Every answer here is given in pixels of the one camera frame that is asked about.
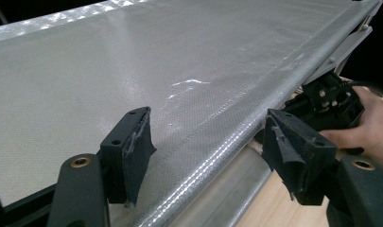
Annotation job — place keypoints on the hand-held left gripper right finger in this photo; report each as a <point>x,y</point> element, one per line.
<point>299,157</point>

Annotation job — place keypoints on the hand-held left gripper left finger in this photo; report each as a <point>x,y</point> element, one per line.
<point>129,157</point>

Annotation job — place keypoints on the clear plastic-lined metal-frame box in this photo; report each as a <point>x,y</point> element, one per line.
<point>116,63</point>

